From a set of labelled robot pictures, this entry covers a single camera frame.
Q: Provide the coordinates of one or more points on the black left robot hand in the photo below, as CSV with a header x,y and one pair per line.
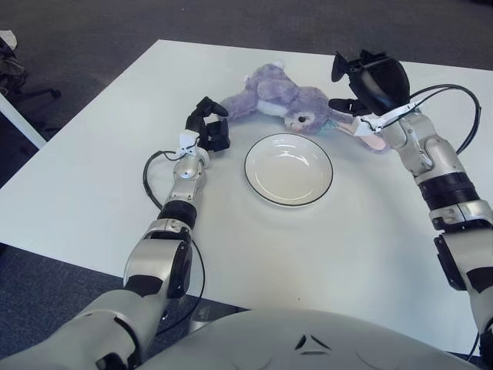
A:
x,y
217,135

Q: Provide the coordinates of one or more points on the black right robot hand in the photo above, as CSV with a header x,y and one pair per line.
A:
x,y
379,83

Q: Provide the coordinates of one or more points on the purple plush bunny doll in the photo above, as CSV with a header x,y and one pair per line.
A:
x,y
308,102

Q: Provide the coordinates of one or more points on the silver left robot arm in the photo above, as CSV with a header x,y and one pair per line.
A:
x,y
154,258

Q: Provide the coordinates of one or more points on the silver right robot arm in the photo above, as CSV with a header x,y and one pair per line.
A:
x,y
443,162

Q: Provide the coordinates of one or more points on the white plate with black rim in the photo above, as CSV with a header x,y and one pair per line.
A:
x,y
289,173

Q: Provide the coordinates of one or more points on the black office chair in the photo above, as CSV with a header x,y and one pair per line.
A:
x,y
11,65

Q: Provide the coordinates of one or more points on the grey robot torso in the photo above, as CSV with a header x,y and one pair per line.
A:
x,y
308,347

